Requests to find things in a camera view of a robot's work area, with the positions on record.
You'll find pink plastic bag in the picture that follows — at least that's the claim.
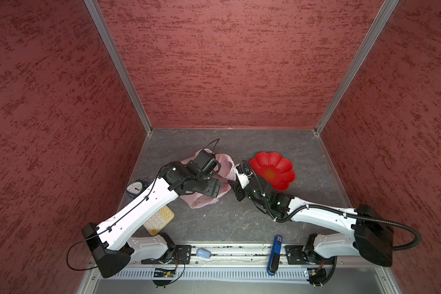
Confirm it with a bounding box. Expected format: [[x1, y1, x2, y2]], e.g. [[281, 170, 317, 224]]
[[180, 154, 236, 209]]

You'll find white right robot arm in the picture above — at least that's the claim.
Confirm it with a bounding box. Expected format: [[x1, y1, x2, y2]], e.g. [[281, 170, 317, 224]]
[[228, 181, 393, 267]]

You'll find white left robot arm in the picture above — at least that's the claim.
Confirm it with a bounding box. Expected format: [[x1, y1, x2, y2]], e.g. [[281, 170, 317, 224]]
[[82, 158, 222, 278]]

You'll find red flower-shaped plastic plate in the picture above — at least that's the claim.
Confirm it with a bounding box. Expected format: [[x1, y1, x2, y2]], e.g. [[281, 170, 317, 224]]
[[249, 152, 296, 191]]

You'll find yellow calculator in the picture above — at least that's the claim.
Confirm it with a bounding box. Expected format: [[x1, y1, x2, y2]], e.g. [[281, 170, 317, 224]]
[[143, 205, 175, 236]]

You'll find small light blue object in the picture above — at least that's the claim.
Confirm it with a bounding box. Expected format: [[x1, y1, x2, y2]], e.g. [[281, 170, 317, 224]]
[[196, 248, 211, 259]]

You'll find blue black handheld device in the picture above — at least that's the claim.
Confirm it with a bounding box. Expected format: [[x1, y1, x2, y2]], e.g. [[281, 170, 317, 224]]
[[267, 235, 283, 276]]

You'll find green alarm clock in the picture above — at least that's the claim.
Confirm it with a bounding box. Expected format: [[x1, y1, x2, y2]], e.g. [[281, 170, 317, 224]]
[[126, 179, 149, 199]]

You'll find left back corner aluminium profile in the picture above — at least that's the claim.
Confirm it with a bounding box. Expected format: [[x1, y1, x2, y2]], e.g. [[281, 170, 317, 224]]
[[84, 0, 153, 135]]

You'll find corner aluminium profile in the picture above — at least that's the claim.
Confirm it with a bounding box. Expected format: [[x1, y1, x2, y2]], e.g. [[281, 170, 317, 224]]
[[84, 0, 153, 135], [314, 0, 399, 137]]

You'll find right back corner aluminium profile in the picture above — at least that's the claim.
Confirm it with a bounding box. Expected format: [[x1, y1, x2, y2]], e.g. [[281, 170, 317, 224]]
[[314, 0, 399, 137]]

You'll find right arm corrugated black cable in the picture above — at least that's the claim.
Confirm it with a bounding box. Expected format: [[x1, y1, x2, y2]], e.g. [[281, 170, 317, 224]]
[[242, 160, 423, 251]]

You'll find front aluminium rail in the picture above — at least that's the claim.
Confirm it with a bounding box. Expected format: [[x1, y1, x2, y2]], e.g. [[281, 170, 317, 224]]
[[84, 241, 387, 269]]

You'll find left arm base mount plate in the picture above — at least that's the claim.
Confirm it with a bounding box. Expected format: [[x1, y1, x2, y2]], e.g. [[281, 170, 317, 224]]
[[140, 245, 192, 265]]

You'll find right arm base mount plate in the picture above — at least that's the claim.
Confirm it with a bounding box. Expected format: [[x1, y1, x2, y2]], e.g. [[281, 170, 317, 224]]
[[285, 245, 317, 265]]

